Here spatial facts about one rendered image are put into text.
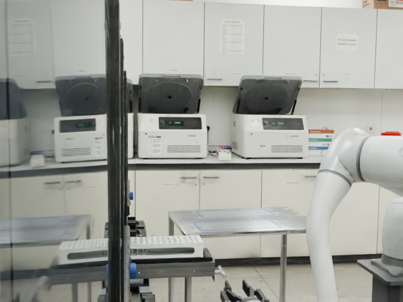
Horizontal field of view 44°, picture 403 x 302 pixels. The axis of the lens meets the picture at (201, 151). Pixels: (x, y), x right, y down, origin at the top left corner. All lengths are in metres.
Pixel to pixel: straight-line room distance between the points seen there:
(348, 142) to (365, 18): 3.34
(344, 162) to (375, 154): 0.09
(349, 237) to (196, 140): 1.55
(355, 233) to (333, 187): 3.06
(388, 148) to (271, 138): 2.75
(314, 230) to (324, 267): 0.10
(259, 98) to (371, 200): 1.29
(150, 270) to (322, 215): 0.59
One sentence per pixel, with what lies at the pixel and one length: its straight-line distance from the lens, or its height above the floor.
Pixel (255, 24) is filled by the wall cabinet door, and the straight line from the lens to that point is 4.41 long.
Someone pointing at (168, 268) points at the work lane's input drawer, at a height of 0.79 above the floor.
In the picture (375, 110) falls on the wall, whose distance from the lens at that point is 5.13.
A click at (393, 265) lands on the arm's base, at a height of 0.73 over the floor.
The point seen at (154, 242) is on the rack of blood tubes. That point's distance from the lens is 1.67.
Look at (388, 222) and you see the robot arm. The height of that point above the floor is 0.89.
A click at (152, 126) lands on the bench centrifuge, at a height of 1.16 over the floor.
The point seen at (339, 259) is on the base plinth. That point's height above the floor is 0.03.
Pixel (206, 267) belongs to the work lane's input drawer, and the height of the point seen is 0.79.
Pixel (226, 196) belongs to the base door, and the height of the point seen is 0.60.
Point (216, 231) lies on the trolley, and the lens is 2.00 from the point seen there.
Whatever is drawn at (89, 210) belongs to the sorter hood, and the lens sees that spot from 0.16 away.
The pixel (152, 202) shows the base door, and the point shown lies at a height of 0.56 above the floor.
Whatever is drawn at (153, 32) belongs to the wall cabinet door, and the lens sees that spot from 4.27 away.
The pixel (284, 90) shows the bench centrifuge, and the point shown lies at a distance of 4.41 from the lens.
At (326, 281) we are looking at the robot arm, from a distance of 1.41.
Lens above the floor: 1.30
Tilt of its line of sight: 5 degrees down
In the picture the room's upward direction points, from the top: 1 degrees clockwise
